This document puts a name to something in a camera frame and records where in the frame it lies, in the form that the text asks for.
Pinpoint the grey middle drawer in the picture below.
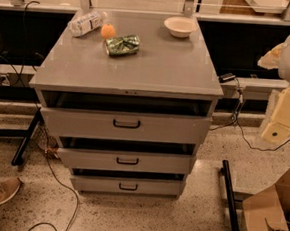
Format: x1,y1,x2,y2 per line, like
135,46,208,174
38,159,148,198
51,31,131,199
58,148,196,175

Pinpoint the clear plastic water bottle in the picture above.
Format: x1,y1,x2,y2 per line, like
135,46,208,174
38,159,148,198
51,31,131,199
68,10,107,37

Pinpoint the black cable right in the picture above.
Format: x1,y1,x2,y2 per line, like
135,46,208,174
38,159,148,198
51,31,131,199
208,76,290,155

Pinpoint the grey drawer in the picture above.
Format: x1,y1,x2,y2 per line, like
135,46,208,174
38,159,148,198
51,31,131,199
41,108,211,144
58,148,196,175
71,175,186,196

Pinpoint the black floor cable left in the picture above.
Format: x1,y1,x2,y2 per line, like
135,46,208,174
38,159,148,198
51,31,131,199
25,122,87,231

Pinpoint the brown cardboard box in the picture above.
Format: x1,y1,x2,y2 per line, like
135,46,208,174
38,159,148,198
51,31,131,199
242,168,290,231

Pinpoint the grey bottom drawer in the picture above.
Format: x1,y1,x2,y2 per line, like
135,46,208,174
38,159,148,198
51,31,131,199
71,175,186,196

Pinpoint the black table leg left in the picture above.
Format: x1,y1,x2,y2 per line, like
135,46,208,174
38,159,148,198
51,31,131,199
0,110,42,166

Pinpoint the crushed green can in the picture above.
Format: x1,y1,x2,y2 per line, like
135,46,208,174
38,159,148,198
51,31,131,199
105,34,140,57

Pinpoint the grey drawer cabinet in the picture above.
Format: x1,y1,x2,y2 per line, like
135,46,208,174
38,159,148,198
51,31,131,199
20,2,231,204

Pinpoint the orange fruit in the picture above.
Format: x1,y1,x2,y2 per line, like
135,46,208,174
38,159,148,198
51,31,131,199
100,23,116,39

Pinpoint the grey top drawer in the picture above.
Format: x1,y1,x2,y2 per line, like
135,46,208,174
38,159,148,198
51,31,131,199
41,108,211,144

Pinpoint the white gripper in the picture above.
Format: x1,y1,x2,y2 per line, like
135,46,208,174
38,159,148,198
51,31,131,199
257,43,290,145

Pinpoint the black metal floor bar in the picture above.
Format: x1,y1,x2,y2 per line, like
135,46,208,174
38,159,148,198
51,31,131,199
221,160,240,231

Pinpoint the small black device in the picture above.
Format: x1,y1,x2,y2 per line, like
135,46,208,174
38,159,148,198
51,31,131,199
218,73,235,84

